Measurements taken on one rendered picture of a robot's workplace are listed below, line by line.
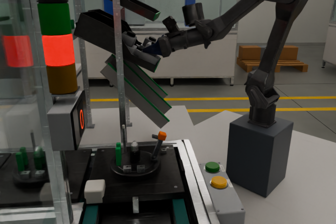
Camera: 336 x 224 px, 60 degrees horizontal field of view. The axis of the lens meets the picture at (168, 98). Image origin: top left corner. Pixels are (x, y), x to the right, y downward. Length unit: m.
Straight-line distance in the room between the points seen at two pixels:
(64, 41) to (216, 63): 4.35
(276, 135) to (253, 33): 8.90
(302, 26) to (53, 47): 9.90
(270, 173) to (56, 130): 0.61
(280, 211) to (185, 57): 3.97
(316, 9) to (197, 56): 6.26
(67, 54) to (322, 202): 0.80
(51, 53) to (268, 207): 0.70
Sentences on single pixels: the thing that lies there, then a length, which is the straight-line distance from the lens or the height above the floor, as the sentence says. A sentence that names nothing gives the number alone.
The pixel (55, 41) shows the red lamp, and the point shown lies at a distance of 0.51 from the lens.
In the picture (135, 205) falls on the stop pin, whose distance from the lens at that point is 0.74.
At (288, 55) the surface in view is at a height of 0.24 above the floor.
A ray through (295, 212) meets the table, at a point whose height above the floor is 0.86.
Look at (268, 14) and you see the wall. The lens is 9.79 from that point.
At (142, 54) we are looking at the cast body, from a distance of 0.99.
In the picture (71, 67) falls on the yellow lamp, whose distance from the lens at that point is 0.53.
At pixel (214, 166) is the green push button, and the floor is 0.97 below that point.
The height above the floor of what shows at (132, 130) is 0.86.
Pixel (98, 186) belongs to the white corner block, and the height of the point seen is 0.99.
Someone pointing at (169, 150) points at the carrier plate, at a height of 0.97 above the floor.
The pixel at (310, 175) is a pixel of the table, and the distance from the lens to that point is 1.10.
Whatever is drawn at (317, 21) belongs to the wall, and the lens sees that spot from 10.45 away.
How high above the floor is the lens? 1.42
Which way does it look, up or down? 19 degrees down
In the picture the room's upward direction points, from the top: straight up
